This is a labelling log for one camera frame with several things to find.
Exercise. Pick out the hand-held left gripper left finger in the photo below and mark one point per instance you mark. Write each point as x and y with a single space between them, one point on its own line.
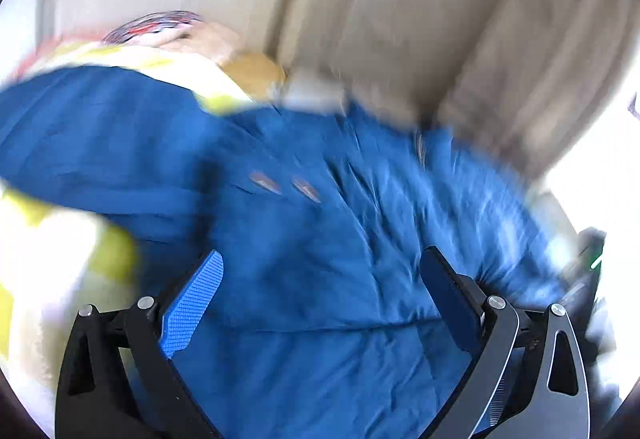
192 299

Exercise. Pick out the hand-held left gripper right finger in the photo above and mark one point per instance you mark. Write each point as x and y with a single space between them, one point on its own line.
450 299

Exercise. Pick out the blue padded jacket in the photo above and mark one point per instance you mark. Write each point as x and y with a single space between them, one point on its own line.
310 229

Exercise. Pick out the yellow white checked bed sheet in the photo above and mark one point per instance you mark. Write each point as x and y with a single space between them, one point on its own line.
45 269

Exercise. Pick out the beige striped curtain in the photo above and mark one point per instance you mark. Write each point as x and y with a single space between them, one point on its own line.
520 59

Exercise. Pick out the yellow pillow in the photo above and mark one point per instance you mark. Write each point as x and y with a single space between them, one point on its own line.
255 69

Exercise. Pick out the white nightstand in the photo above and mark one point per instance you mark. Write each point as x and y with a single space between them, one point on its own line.
312 91

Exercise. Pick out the peach pillow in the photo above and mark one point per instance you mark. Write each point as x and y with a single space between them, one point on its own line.
210 44

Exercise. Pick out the floral patterned pillow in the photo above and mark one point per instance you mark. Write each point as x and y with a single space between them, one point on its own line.
150 26

